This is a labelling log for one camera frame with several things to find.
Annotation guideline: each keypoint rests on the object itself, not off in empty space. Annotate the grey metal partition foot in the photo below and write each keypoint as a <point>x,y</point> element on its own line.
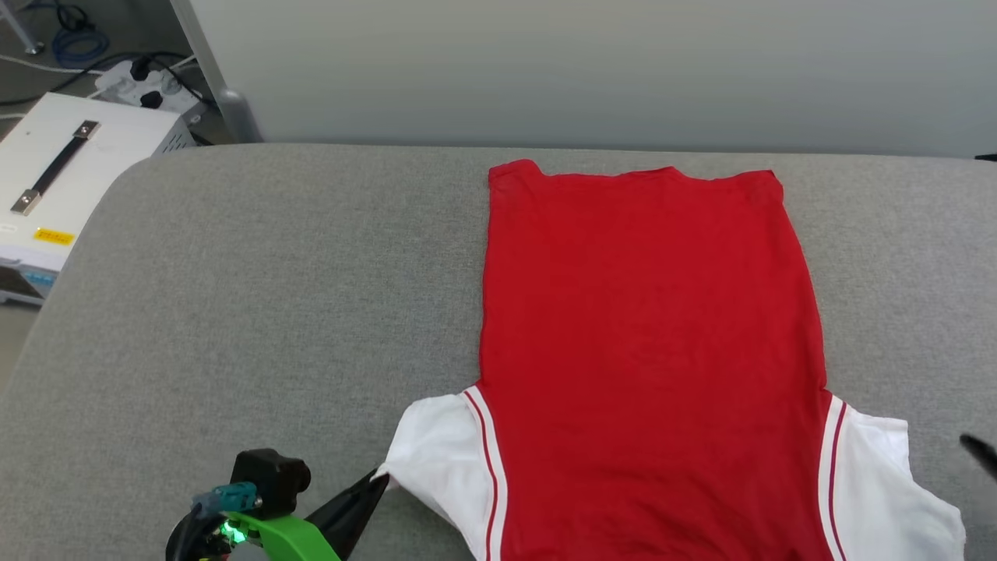
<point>240,117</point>

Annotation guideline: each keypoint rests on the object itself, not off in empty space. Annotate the white power strip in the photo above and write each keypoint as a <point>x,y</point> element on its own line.
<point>167,89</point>

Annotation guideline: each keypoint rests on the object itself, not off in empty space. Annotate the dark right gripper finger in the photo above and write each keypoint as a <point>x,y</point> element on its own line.
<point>985,460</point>

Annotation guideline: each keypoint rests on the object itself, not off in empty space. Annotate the white partition panel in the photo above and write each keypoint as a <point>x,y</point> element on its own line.
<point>584,70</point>

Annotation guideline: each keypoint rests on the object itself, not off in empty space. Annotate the white equipment box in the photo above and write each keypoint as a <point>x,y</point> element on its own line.
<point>101,179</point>

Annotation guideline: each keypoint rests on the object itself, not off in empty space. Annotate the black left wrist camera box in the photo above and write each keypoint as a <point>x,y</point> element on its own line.
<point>269,479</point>

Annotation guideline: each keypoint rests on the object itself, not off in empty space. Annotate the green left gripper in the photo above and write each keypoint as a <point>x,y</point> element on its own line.
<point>288,538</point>

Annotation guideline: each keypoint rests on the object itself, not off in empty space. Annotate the red white basketball jersey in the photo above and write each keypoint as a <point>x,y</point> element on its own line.
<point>646,351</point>

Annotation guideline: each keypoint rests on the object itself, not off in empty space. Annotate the grey metal stand leg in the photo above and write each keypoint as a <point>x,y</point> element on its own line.
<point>23,31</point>

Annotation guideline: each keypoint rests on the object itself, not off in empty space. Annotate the yellow warning label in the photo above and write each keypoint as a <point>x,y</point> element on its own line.
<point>54,237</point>

